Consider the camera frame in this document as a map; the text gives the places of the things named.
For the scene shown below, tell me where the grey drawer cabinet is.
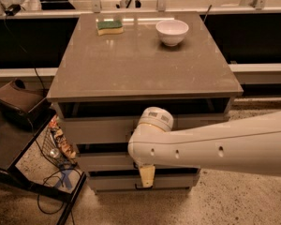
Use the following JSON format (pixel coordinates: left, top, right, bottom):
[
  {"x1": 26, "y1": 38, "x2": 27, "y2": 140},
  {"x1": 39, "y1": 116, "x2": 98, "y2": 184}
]
[{"x1": 48, "y1": 12, "x2": 243, "y2": 182}]

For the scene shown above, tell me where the brown box on cart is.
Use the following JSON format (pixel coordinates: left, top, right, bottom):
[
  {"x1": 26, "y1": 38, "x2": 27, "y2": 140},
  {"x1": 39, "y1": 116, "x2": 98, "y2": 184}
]
[{"x1": 0, "y1": 79, "x2": 50, "y2": 128}]

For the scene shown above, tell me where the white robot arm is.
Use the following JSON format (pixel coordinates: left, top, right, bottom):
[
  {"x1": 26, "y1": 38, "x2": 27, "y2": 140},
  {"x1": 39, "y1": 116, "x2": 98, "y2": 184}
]
[{"x1": 127, "y1": 107, "x2": 281, "y2": 188}]

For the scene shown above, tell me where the white ceramic bowl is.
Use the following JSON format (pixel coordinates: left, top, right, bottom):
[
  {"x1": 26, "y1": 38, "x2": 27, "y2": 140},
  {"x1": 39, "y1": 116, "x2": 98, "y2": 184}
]
[{"x1": 155, "y1": 20, "x2": 189, "y2": 46}]

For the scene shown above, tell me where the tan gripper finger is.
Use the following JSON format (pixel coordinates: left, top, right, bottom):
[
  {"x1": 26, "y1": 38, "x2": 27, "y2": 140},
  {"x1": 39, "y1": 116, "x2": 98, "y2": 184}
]
[{"x1": 139, "y1": 165, "x2": 155, "y2": 188}]

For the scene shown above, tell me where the wire basket with snacks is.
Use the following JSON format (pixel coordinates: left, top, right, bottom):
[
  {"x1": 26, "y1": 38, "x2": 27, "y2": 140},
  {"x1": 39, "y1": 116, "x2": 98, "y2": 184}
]
[{"x1": 41, "y1": 115, "x2": 77, "y2": 169}]

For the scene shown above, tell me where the black power adapter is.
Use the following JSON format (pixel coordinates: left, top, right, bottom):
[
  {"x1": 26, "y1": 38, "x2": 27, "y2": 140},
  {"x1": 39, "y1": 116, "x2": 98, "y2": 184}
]
[{"x1": 5, "y1": 4, "x2": 21, "y2": 16}]

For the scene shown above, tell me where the black side cart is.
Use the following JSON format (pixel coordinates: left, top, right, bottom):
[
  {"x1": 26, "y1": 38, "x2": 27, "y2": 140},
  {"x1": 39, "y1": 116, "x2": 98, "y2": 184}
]
[{"x1": 0, "y1": 59, "x2": 87, "y2": 225}]

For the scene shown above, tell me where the grey top drawer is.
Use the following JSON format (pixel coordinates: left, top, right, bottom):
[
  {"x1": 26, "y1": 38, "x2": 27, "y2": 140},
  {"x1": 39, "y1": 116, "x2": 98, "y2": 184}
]
[{"x1": 58, "y1": 113, "x2": 229, "y2": 144}]

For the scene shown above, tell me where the green yellow sponge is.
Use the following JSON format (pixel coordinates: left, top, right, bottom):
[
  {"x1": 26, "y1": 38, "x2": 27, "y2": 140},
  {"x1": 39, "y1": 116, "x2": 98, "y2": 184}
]
[{"x1": 96, "y1": 21, "x2": 124, "y2": 36}]

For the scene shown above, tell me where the grey bottom drawer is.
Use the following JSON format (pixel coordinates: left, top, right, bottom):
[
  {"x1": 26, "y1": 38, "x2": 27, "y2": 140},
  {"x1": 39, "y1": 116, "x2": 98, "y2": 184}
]
[{"x1": 88, "y1": 173, "x2": 200, "y2": 192}]

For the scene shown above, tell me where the black floor cable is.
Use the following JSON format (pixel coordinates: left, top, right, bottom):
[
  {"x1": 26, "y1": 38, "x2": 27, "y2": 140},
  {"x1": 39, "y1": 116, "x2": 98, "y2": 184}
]
[{"x1": 37, "y1": 168, "x2": 82, "y2": 225}]

